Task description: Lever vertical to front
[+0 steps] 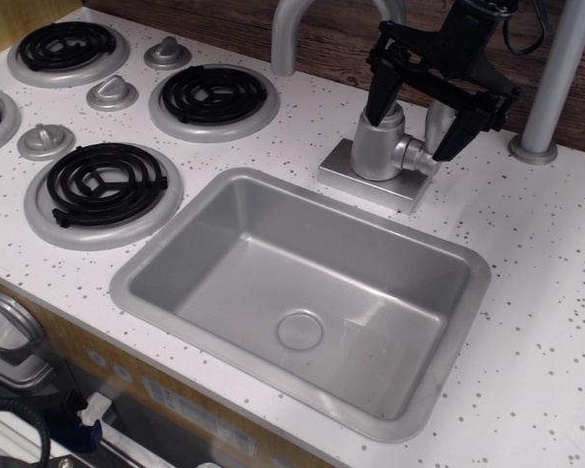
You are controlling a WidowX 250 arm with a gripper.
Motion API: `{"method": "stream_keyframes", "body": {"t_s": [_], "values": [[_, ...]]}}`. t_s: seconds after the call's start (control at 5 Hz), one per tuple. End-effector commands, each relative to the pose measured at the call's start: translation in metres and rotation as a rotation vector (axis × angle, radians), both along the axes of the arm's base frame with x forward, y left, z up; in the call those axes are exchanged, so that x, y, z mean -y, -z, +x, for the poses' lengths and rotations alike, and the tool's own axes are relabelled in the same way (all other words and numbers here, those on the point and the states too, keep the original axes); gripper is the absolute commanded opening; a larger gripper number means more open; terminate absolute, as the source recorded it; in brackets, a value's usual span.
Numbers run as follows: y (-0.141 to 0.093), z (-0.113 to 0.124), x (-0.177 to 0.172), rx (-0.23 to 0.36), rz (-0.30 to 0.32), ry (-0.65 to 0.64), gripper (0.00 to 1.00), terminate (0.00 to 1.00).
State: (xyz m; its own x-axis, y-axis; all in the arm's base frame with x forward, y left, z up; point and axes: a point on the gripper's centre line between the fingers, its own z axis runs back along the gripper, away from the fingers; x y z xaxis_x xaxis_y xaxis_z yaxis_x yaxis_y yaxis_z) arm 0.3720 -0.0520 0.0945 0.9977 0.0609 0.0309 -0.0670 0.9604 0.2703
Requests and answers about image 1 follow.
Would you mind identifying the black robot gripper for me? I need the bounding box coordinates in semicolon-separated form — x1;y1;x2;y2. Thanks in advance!
366;1;524;162

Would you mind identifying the silver faucet lever handle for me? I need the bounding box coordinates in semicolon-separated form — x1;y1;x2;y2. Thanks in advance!
392;100;455;176

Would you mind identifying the grey vertical support pole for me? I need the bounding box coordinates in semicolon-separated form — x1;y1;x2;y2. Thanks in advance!
509;1;585;166

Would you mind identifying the silver toy faucet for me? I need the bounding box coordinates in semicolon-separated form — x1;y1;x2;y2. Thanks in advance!
271;0;454;215

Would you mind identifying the back right stove burner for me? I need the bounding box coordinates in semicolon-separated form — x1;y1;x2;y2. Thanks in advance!
148;64;280;143

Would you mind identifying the grey plastic sink basin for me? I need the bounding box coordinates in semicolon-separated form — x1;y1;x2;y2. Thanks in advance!
110;169;491;443

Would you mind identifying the silver stove knob top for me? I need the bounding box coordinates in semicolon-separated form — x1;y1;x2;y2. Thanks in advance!
143;36;192;70

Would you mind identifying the silver stove knob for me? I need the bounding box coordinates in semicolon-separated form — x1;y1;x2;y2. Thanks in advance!
17;124;75;161
143;36;192;70
86;75;138;112

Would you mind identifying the silver stove knob middle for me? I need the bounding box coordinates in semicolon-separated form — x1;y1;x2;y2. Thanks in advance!
86;75;138;112

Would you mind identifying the front right stove burner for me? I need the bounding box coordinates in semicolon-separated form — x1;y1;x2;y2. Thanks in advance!
23;142;183;251

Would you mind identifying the back left stove burner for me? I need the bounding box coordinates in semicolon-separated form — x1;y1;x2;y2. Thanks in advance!
7;21;130;89

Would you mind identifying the silver stove knob lower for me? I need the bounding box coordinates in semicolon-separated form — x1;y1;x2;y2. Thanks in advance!
17;124;75;161

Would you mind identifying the silver oven dial knob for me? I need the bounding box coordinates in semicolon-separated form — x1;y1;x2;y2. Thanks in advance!
0;292;45;366

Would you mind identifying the black cable top right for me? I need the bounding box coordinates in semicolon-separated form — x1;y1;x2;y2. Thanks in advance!
487;0;552;57

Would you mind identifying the black cable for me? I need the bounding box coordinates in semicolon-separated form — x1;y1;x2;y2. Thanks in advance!
0;397;54;463
487;0;552;57

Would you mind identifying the silver oven door handle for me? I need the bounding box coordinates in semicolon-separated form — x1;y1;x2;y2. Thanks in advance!
0;355;56;395

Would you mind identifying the black cable bottom left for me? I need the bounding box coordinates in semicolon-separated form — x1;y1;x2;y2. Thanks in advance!
0;397;54;463

